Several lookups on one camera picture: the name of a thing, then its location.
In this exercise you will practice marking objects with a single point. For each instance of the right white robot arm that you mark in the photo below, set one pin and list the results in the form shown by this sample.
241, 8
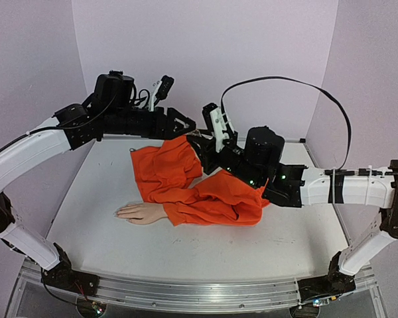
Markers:
259, 165

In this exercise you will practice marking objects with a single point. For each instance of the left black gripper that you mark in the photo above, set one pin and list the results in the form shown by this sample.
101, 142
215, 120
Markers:
171, 130

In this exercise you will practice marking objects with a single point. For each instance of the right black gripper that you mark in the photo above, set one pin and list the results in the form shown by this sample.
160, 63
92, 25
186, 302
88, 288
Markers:
211, 153

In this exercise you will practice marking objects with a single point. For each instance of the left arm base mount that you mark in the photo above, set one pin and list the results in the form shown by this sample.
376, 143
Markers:
64, 277

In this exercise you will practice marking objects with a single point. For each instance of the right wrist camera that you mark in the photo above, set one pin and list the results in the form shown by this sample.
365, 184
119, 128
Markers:
219, 126

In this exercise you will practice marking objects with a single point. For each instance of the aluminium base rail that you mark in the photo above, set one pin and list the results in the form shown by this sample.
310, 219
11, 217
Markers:
32, 298

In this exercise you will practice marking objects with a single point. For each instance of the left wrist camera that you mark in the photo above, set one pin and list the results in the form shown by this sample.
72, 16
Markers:
160, 92

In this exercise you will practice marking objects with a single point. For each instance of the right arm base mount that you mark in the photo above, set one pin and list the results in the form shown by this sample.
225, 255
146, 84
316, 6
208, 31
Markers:
333, 284

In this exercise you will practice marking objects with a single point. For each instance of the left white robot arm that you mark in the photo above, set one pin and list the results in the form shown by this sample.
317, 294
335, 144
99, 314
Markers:
115, 107

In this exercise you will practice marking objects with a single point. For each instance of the mannequin hand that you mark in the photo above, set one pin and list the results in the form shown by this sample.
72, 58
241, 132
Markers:
142, 213

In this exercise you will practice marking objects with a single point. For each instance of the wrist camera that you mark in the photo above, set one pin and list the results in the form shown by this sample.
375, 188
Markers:
160, 92
219, 126

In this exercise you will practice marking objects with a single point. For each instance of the orange cloth garment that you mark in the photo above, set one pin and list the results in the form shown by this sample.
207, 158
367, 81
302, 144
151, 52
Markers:
171, 175

